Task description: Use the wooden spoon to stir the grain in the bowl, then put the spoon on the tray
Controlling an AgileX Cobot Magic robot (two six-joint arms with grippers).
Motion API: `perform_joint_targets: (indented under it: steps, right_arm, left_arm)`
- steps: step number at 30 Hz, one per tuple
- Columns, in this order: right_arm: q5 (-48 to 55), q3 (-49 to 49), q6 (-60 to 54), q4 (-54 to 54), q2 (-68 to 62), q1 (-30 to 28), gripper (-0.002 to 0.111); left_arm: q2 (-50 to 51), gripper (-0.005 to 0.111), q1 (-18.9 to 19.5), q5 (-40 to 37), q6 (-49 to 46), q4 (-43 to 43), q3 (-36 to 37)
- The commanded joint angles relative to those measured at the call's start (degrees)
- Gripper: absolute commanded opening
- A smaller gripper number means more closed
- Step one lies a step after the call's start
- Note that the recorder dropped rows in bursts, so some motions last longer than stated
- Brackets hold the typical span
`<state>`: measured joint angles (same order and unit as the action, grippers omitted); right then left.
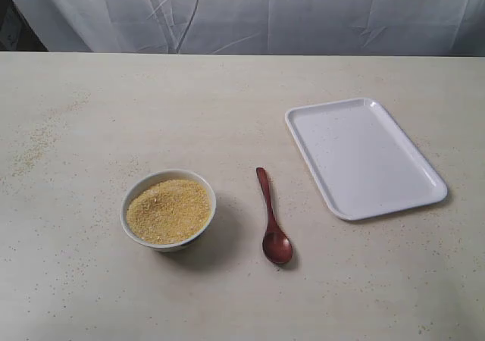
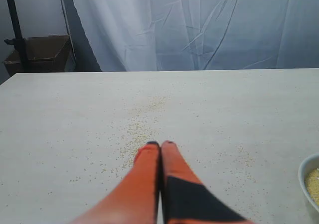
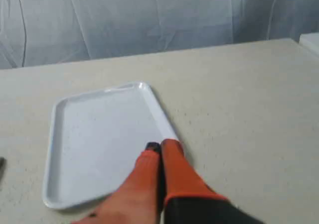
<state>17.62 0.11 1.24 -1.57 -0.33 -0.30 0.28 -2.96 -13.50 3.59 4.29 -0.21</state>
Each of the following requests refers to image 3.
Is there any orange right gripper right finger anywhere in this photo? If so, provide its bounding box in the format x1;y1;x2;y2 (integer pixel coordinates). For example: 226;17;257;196
161;139;261;224

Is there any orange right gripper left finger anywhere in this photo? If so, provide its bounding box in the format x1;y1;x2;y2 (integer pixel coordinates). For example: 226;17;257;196
75;142;161;224

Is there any white plastic tray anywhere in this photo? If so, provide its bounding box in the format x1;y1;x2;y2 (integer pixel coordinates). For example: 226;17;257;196
42;82;177;210

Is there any dark object at left edge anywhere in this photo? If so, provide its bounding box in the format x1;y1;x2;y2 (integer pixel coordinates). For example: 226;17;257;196
0;157;6;180

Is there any white box at table edge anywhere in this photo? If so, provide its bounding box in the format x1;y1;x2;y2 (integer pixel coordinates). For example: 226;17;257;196
299;32;319;56

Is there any white backdrop cloth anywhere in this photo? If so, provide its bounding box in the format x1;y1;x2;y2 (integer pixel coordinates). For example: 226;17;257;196
0;0;319;69

